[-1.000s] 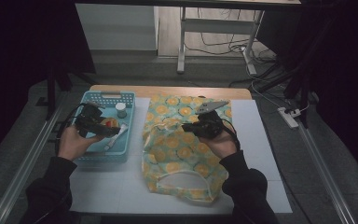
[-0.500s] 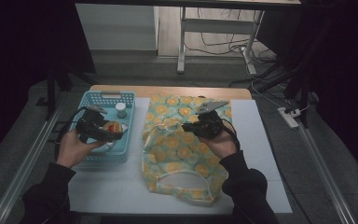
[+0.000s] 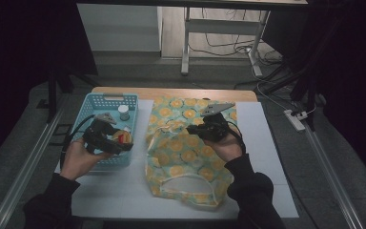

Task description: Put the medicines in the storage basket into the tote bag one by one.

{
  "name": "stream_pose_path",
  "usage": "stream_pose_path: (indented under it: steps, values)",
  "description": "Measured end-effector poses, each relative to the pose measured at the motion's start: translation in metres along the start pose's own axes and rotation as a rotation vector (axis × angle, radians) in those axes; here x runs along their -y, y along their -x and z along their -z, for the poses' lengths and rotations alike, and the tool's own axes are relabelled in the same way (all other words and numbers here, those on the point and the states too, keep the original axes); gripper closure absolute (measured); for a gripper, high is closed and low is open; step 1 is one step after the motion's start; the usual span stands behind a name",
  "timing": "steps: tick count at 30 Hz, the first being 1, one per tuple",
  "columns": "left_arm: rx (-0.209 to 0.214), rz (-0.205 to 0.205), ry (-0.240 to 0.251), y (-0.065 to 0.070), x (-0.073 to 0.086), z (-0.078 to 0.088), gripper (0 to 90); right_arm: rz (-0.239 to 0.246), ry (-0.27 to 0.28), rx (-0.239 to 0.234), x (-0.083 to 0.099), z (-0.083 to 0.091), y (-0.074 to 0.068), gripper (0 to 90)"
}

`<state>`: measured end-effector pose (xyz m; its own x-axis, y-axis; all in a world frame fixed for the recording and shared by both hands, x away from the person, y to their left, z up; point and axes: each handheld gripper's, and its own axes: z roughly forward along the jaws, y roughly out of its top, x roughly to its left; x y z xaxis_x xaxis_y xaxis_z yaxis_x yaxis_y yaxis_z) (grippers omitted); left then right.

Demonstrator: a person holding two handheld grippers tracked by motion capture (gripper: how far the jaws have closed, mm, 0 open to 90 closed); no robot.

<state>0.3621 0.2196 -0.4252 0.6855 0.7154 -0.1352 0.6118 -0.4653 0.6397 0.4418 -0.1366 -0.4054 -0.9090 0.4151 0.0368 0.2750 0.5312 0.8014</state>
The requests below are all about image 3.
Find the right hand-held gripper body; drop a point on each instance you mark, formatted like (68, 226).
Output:
(214, 125)

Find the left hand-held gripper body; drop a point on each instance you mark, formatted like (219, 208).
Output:
(97, 135)

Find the round tan bread red label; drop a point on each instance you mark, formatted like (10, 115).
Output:
(123, 136)

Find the small grey jar white lid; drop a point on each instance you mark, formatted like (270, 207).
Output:
(123, 113)

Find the yellow fruit print cloth bag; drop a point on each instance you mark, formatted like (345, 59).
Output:
(184, 149)

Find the light blue perforated plastic basket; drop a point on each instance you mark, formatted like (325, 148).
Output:
(108, 103)

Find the person's right hand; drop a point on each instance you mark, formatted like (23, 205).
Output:
(227, 148)

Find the person's left hand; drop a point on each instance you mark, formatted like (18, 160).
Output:
(77, 159)

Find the wooden table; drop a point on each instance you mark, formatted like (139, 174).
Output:
(178, 93)

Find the white table mat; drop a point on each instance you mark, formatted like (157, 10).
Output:
(260, 152)

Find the black metal stand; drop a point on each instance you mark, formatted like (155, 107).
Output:
(52, 95)

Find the white power strip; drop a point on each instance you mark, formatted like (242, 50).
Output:
(294, 120)

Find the black tripod stand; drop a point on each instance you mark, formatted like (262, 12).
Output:
(301, 79)

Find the white cabinet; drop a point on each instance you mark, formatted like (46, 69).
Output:
(120, 28)

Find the black floor bracket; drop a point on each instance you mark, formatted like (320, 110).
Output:
(58, 135)

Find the aluminium floor rail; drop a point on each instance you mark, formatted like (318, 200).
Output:
(333, 178)
(28, 165)

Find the white desk frame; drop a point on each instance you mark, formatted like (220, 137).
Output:
(222, 27)

